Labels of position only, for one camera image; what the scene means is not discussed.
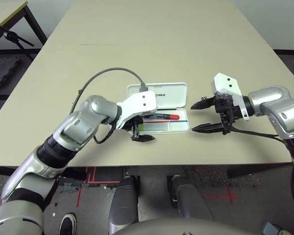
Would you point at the black marker with red cap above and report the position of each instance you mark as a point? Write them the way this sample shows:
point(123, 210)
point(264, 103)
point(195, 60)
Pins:
point(172, 117)

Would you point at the beige robot torso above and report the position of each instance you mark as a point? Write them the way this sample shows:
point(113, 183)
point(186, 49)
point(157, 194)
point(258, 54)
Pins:
point(186, 228)

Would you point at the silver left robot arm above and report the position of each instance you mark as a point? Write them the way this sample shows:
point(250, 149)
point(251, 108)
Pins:
point(88, 115)

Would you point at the dark foam floor mat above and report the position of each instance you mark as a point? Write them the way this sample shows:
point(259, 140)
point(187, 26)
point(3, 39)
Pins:
point(2, 71)

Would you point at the white Unitree pencil case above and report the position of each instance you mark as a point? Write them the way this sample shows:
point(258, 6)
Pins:
point(174, 95)

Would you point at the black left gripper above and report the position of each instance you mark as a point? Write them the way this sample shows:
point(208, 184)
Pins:
point(136, 129)

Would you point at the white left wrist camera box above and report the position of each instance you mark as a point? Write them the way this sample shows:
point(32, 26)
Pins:
point(142, 100)

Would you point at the grey robot leg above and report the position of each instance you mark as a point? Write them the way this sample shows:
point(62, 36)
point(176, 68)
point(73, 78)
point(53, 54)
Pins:
point(122, 208)
point(187, 200)

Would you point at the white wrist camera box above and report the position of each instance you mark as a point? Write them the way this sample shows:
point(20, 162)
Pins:
point(226, 83)
point(142, 100)

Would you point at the black and white shoe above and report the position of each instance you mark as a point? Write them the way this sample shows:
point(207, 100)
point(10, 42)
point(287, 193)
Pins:
point(68, 225)

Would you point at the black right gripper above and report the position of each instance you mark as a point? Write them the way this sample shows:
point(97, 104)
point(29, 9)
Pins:
point(223, 105)

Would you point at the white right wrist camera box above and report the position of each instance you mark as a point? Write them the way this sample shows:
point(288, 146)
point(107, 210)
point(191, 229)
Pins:
point(226, 83)

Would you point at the grey robot right leg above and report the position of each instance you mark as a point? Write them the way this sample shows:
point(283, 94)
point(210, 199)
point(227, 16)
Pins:
point(187, 200)

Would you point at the green translucent highlighter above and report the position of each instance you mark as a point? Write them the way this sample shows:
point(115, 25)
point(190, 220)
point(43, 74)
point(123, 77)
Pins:
point(141, 127)

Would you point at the grey robot left leg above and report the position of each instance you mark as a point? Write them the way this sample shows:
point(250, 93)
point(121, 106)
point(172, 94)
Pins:
point(122, 208)

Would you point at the black tripod stand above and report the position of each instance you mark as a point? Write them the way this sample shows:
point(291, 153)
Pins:
point(8, 35)

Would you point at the blue grey floor object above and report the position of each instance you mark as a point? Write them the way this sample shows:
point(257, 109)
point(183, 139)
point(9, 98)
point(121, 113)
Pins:
point(272, 229)

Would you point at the side table with black frame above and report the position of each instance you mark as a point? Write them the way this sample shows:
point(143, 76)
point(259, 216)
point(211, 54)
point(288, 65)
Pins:
point(5, 12)

